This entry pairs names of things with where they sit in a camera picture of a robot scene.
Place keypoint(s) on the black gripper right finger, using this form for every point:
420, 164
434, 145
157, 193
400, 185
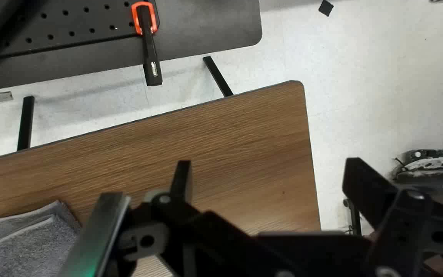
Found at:
367, 185

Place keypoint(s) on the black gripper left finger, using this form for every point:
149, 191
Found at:
180, 179

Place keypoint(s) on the grey terry towel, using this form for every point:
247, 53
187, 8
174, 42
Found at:
21, 241

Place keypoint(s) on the black and silver floor device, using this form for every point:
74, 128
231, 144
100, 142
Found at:
429, 167

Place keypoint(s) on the short black table leg bar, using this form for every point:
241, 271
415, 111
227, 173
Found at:
217, 76

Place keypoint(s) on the orange and black clamp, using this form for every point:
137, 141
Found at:
148, 41

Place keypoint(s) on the long black table leg bar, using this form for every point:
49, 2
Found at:
24, 124

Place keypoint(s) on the black perforated board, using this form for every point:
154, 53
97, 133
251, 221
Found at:
77, 47

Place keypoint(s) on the small black floor square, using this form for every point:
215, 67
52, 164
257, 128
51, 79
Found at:
326, 7

